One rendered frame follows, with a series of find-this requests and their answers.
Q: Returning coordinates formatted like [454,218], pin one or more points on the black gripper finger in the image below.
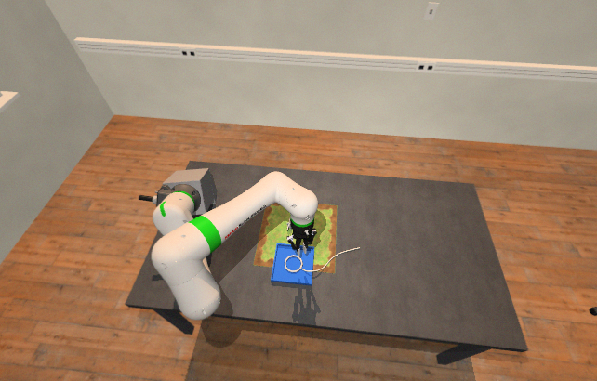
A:
[294,246]
[308,240]

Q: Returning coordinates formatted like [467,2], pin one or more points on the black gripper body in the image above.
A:
[297,235]

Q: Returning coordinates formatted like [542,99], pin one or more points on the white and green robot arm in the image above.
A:
[180,255]

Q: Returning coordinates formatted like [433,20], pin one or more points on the blue tray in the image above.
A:
[279,271]

